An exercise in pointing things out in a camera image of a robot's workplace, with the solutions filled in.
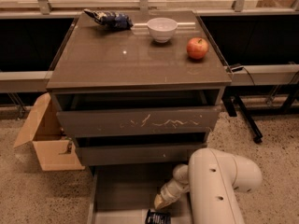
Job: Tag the grey bottom drawer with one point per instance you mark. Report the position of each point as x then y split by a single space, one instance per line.
123 194

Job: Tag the grey drawer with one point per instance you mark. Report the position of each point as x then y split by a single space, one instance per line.
123 194
93 151
136 113

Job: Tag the dark blue rxbar wrapper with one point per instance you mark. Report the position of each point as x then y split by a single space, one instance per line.
153 217

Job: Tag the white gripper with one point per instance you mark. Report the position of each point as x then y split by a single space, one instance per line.
168 190

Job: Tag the cardboard box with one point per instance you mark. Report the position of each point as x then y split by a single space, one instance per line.
54 151

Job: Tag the red apple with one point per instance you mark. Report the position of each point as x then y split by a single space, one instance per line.
197 48

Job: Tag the grey top drawer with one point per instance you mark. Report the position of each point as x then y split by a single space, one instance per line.
136 113

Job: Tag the blue chip bag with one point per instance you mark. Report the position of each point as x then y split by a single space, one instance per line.
110 19

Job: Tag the black rolling stand leg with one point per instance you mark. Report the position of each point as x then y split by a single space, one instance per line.
229 102

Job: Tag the grey drawer cabinet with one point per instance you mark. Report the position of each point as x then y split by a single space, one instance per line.
96 60

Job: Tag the grey middle drawer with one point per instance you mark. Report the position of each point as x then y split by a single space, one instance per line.
93 151

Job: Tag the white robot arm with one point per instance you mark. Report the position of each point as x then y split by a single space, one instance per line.
212 178

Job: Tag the white bowl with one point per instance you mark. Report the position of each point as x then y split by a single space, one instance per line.
162 29

